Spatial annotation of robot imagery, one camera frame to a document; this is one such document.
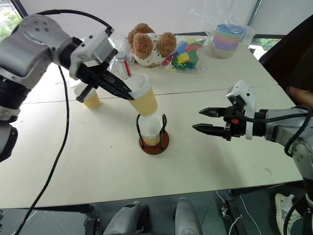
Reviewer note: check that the clear jar with red straw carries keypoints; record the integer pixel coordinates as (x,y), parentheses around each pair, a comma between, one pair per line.
(121,66)

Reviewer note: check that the beige bowl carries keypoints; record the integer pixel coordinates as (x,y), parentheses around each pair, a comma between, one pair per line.
(222,52)

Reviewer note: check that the green toy block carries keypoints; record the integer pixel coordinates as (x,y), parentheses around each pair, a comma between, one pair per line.
(193,57)

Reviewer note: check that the yellow toy block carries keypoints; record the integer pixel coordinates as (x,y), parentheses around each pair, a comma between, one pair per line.
(183,58)

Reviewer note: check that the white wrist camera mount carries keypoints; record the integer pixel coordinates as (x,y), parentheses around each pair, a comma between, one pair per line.
(242,94)
(94,50)

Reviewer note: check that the green bowl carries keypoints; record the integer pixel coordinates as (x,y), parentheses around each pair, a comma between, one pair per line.
(227,34)

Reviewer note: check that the bare person forearm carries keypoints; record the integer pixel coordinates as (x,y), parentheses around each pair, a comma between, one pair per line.
(302,96)

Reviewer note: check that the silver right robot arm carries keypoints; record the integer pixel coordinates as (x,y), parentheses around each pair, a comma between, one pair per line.
(281,122)

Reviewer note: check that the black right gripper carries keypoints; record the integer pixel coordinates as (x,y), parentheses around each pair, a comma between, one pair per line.
(236,124)

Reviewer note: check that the blue bowl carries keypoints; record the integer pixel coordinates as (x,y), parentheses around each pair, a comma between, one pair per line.
(230,28)

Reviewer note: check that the coral bowl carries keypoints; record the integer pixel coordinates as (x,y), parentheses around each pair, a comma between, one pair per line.
(226,38)

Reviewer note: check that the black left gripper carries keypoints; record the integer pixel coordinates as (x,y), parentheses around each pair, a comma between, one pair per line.
(91,76)

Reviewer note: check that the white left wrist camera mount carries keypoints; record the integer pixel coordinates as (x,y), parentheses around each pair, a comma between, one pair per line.
(94,50)

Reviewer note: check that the white sneaker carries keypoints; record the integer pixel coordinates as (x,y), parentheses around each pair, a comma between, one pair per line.
(284,210)

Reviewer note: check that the tan paper cup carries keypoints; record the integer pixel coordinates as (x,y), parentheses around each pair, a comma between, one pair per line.
(150,131)
(145,102)

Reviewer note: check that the clear bag of toy blocks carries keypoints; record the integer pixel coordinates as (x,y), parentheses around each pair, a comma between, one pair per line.
(185,56)

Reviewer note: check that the brown white plush bear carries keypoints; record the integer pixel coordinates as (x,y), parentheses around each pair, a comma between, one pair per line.
(144,44)

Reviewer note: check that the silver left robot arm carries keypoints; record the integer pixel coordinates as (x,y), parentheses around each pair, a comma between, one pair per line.
(24,49)

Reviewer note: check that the blue toy block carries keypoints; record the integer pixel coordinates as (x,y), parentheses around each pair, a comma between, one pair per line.
(181,46)

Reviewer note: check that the black table frame bar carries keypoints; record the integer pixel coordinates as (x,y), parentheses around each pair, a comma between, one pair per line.
(61,208)
(266,189)

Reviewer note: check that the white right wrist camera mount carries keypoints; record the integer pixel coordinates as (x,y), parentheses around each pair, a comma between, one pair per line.
(242,94)

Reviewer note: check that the plastic cup of juice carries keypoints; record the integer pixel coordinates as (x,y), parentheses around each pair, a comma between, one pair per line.
(92,101)

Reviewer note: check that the grey rounded robot leg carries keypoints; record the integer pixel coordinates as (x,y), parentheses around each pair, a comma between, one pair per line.
(127,220)
(187,218)

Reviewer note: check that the purple bowl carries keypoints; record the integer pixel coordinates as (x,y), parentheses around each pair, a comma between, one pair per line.
(225,44)

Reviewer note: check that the person in black clothes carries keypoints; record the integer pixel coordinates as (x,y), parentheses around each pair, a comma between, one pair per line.
(293,56)

